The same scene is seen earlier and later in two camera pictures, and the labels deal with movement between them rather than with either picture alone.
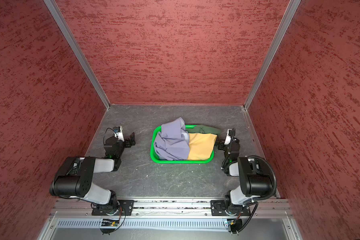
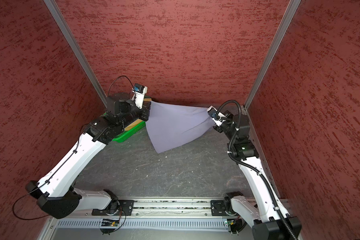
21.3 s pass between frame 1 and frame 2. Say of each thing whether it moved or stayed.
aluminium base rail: stayed
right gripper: moved
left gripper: moved
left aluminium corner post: stayed
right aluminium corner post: stayed
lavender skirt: moved
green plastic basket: moved
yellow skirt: moved
